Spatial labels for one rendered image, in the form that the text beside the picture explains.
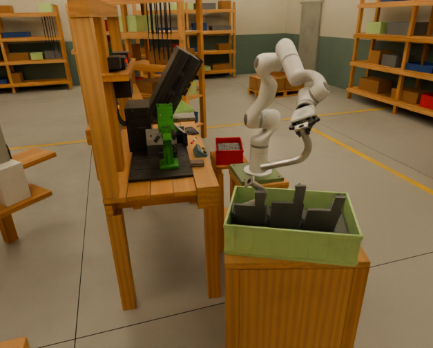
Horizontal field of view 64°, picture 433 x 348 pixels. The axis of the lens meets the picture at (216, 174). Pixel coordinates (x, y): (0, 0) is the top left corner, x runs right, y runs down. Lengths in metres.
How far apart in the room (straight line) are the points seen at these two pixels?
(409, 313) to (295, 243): 1.34
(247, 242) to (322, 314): 0.57
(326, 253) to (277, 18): 11.43
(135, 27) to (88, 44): 3.85
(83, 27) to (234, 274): 1.38
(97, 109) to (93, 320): 1.43
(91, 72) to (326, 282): 1.55
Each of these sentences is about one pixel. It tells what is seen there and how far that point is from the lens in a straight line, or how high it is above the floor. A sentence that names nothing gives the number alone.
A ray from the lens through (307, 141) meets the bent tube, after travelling 1.44.
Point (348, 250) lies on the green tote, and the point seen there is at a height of 0.88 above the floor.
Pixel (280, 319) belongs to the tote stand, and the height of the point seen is 0.43.
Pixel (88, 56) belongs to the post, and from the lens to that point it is 1.90.
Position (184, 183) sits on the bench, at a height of 0.88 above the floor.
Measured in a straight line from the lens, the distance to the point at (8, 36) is 11.19.
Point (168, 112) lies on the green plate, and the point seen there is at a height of 1.21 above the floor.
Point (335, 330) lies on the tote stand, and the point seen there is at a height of 0.35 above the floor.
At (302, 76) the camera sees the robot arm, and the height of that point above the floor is 1.58.
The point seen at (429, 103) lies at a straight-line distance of 7.25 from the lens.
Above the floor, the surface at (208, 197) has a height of 0.82.
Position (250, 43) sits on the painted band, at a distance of 12.37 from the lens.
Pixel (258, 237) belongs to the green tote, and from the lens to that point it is 1.64.
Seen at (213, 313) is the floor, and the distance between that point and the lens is 2.54.
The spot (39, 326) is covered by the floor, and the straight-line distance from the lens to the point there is 2.76.
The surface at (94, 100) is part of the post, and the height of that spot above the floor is 1.46.
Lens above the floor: 1.85
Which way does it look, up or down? 25 degrees down
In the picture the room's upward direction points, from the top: 1 degrees counter-clockwise
